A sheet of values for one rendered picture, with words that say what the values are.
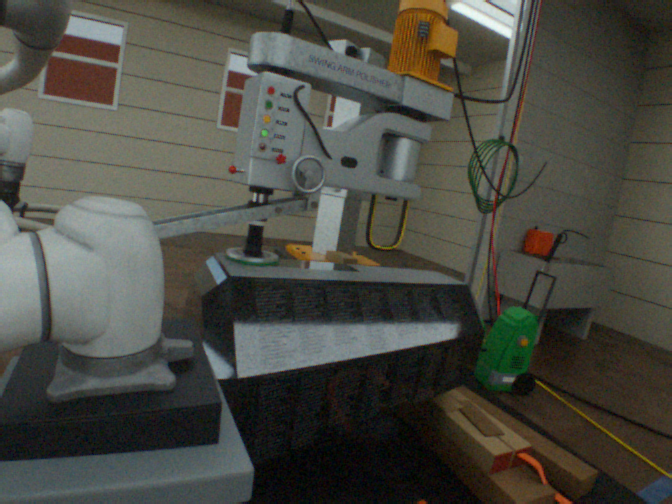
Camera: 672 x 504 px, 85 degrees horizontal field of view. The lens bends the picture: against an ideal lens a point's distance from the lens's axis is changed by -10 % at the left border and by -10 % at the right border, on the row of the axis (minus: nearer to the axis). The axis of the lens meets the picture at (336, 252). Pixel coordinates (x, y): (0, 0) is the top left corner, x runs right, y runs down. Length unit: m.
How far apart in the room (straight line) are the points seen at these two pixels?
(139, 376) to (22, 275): 0.22
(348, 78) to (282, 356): 1.09
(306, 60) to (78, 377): 1.32
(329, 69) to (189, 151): 6.09
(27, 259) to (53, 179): 7.11
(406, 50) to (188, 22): 6.24
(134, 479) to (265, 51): 1.39
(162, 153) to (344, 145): 6.07
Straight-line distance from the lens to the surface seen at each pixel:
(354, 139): 1.74
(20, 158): 1.47
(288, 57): 1.62
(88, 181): 7.63
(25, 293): 0.59
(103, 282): 0.61
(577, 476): 2.27
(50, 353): 0.82
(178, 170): 7.61
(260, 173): 1.55
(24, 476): 0.67
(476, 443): 2.00
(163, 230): 1.53
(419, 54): 2.02
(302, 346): 1.39
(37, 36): 1.07
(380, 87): 1.82
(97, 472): 0.66
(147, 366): 0.70
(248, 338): 1.33
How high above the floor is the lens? 1.22
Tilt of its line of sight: 9 degrees down
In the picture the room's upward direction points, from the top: 9 degrees clockwise
